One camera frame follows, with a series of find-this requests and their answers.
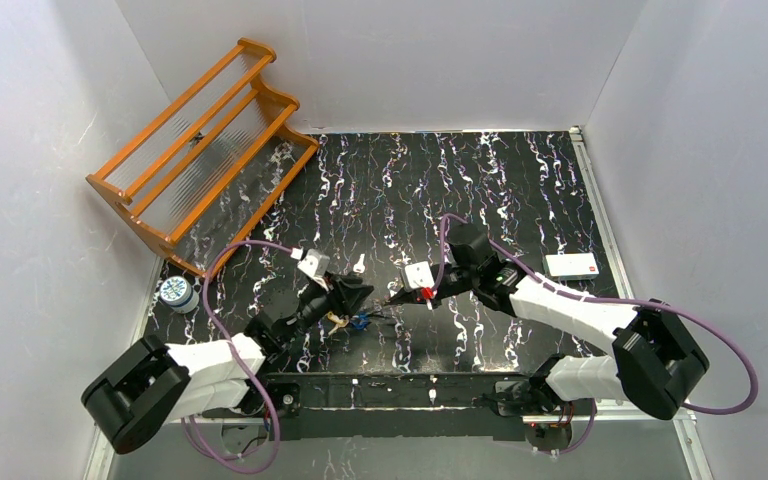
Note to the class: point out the aluminium frame rail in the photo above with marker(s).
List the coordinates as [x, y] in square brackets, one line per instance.
[259, 410]

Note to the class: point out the silver key with ring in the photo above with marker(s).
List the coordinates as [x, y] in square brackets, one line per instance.
[359, 267]

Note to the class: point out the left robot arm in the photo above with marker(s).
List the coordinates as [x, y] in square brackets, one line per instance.
[153, 383]

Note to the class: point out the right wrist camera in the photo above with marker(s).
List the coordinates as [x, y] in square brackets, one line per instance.
[418, 279]

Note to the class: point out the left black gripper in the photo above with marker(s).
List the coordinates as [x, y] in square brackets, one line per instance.
[341, 296]

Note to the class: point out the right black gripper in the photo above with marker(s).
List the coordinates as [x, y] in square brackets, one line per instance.
[437, 287]

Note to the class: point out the small patterned round jar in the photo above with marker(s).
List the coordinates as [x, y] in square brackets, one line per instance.
[178, 294]

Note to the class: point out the blue key tag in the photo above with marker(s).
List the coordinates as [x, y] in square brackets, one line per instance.
[360, 322]

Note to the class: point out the orange wooden rack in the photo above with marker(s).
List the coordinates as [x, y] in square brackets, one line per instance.
[210, 166]

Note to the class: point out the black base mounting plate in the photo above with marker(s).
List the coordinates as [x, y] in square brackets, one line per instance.
[501, 406]

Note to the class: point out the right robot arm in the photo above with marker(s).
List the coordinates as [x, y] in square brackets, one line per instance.
[648, 357]

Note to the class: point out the white box red label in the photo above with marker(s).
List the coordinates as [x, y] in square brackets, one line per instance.
[571, 266]

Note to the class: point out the yellow key tag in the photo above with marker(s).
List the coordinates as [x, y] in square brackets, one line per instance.
[338, 322]

